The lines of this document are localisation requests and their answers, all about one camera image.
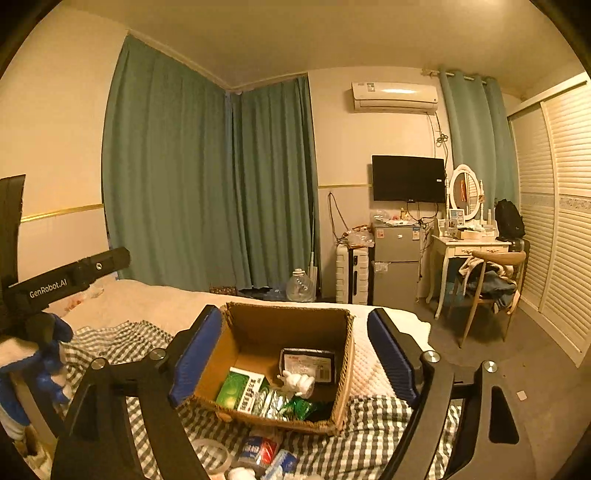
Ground person's left hand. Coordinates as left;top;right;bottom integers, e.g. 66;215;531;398
0;313;75;428

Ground narrow green curtain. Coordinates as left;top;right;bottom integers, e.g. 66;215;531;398
228;74;319;301

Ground white dressing table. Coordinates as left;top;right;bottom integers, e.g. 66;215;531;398
425;226;513;319

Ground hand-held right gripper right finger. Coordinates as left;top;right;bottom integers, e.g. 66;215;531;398
367;308;539;480

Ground cardboard box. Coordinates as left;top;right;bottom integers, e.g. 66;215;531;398
182;301;356;435

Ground white wrapper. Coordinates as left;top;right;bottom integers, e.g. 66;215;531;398
279;369;318;398

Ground white suitcase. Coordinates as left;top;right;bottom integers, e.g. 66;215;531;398
335;243;374;305

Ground checked blanket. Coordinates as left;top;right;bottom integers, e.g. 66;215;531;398
0;320;462;480

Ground sachet packets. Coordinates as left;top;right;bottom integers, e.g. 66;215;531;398
278;347;336;385

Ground black wall television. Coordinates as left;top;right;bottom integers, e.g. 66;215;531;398
372;155;446;204

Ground small grey fridge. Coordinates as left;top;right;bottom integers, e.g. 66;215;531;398
372;222;428;308

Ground plastic bottle blue red label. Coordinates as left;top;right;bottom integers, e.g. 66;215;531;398
236;435;283;468

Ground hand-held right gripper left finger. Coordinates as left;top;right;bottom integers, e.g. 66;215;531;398
50;305;223;480

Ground black wall cable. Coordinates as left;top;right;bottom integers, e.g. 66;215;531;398
327;193;354;243

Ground air conditioner cable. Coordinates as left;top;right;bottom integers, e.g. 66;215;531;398
428;113;450;158

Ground clothes on chair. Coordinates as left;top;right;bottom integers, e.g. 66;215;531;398
457;256;520;315

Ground blue white packet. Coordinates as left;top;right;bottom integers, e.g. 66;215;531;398
264;450;303;478

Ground white oval vanity mirror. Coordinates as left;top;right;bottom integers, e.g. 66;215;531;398
445;165;485;222

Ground green curtain beside wardrobe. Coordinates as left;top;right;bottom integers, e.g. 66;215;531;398
438;69;520;217

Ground clear plastic bag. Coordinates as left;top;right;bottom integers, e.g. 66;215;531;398
346;225;376;247

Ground printed plastic bag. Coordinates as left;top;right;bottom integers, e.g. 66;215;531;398
67;282;106;311

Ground wide green curtain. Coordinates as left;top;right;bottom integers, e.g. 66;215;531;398
102;34;252;289

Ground white slatted wardrobe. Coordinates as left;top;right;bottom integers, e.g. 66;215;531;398
507;78;591;367

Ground green medicine box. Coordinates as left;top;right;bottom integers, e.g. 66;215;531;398
215;367;269;414

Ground green packet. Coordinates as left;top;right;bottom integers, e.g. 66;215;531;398
279;397;317;420

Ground clear water jug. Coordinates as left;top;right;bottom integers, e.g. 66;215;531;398
286;268;317;303

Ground white air conditioner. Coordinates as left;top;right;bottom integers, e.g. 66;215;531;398
351;81;439;115

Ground clear tape roll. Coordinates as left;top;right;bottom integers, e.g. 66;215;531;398
189;438;235;476

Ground black backpack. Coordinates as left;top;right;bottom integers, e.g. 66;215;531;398
494;198;527;241

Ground wooden chair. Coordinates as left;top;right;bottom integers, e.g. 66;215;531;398
445;249;529;349

